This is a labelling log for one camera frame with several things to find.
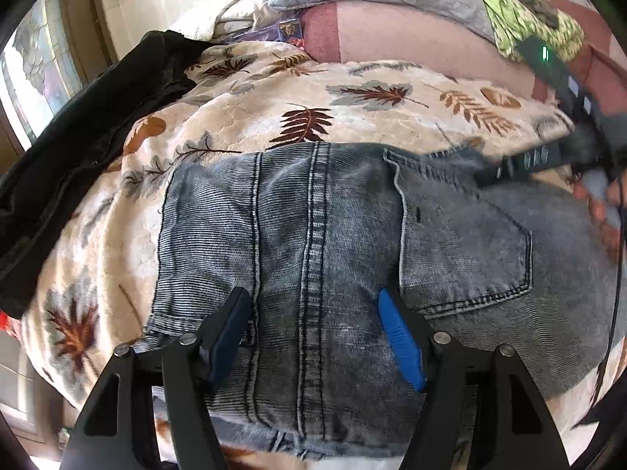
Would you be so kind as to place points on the black garment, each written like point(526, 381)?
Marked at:
point(98, 107)

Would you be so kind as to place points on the person's right hand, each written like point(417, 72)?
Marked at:
point(600, 213)

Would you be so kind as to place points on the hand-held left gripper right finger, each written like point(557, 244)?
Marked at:
point(399, 338)

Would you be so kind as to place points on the window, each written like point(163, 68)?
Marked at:
point(29, 58)

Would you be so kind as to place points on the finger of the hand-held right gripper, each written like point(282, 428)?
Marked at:
point(524, 161)

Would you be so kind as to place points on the cream leaf-print blanket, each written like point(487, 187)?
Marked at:
point(245, 103)

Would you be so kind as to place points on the green patterned cloth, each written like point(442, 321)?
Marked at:
point(509, 14)

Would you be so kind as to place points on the purple printed item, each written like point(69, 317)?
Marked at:
point(279, 32)

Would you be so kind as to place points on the grey-blue denim pants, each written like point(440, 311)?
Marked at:
point(318, 235)

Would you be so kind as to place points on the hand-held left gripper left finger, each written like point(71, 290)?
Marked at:
point(225, 338)

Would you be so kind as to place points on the pink bolster pillow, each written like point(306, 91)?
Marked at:
point(401, 34)

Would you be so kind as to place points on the white crumpled cloth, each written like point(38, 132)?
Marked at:
point(230, 14)

